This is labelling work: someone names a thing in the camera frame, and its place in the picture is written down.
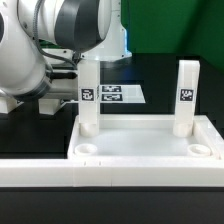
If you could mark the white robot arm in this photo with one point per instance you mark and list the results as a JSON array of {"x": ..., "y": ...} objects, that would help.
[{"x": 91, "y": 29}]

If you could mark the fiducial marker sheet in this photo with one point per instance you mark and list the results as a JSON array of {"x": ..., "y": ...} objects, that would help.
[{"x": 109, "y": 93}]

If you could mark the white desk top tray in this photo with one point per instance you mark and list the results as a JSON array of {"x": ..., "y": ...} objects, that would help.
[{"x": 146, "y": 136}]

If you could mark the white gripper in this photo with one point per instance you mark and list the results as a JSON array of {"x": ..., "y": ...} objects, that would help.
[{"x": 66, "y": 90}]

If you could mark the white L-shaped fence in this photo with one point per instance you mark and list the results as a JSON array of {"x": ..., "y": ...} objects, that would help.
[{"x": 121, "y": 172}]

